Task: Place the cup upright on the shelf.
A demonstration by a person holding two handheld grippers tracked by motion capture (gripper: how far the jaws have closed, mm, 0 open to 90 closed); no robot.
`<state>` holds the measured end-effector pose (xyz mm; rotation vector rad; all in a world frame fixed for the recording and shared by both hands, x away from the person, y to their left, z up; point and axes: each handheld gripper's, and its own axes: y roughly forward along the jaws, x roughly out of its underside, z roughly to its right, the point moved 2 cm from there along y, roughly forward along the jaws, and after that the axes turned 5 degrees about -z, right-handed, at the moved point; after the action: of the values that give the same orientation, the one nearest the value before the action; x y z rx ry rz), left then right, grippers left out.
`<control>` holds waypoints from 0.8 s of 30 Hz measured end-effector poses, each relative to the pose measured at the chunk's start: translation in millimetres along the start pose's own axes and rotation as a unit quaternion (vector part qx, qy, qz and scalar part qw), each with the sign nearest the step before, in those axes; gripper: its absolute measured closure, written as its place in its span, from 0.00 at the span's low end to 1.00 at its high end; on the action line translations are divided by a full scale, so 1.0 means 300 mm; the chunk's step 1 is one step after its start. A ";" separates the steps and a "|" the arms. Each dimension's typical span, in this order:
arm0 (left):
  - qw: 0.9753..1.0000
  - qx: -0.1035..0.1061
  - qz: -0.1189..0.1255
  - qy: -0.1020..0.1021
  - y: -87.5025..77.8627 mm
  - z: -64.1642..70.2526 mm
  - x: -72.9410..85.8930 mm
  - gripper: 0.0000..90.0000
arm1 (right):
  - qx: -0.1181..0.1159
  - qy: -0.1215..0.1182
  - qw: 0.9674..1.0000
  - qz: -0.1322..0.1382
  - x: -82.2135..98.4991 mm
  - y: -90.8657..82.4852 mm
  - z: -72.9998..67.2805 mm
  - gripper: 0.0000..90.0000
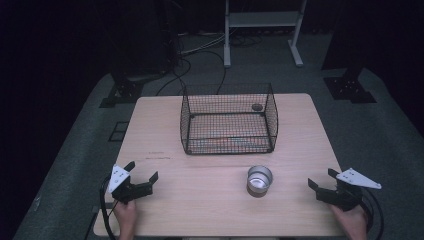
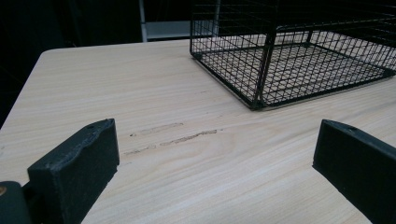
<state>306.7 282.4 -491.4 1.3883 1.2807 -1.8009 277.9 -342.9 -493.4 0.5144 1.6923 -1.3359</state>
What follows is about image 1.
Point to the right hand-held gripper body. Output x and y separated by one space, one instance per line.
343 196

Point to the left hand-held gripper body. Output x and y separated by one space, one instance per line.
120 180

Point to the silver metal can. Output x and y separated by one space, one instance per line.
259 180

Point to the person's right hand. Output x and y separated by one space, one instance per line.
354 223

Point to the person's left hand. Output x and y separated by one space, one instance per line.
127 216

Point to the black stand base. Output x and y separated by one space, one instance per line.
125 91
348 88

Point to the small dark round object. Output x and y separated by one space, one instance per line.
257 107

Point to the dark equipment cabinet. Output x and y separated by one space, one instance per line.
143 36

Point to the white metal stand frame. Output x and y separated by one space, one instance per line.
263 19

